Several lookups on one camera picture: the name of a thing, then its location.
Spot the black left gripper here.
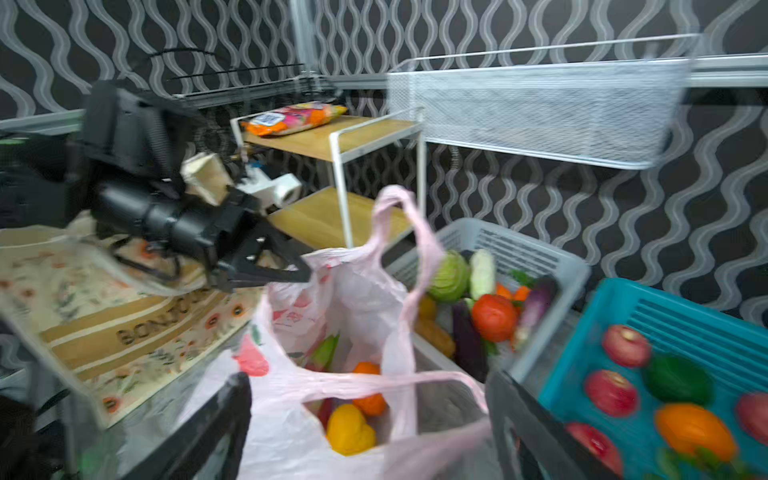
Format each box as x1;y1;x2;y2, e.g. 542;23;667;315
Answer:
197;203;311;292

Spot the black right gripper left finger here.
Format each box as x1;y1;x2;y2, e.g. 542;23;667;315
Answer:
124;372;252;479

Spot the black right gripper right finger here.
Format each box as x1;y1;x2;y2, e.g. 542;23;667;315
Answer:
485;369;618;479

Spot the pink plastic bag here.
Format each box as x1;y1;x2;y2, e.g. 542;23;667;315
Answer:
181;186;491;479

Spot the yellow orange pear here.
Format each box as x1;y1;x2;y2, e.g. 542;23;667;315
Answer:
326;404;376;456

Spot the cream canvas tote bag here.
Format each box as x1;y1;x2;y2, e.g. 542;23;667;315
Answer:
1;216;260;428

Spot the orange mandarin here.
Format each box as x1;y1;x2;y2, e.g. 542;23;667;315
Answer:
350;361;388;418

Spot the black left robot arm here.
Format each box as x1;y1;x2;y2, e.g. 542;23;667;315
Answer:
1;81;311;292

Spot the red apple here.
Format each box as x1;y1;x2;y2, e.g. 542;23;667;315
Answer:
602;325;652;368
735;392;768;445
584;370;639;418
566;422;623;478

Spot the purple eggplant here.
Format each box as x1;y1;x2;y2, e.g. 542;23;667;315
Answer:
452;300;489;383

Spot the red tomato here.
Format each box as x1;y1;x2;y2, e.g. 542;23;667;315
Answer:
471;294;520;343

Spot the orange Fox's candy bag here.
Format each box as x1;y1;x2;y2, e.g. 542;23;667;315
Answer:
240;101;348;137

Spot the orange carrot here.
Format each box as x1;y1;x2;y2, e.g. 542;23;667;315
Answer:
496;283;531;303

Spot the dark green avocado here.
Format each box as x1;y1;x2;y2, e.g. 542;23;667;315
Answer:
642;354;715;406

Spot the orange with green leaves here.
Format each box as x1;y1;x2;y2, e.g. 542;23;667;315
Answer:
654;403;739;479

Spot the yellow pumpkin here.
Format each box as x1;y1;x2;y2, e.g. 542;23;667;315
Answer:
418;294;438;322

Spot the grey white plastic basket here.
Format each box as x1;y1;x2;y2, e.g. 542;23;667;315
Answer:
383;217;592;385

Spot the green cabbage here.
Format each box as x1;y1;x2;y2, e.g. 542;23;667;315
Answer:
428;250;470;303

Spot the teal plastic basket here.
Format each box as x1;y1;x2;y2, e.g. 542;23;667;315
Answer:
539;279;767;479

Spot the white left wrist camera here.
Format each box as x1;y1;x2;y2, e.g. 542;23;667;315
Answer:
237;165;302;211

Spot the white wire mesh wall basket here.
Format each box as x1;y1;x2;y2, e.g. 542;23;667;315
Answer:
386;34;699;170

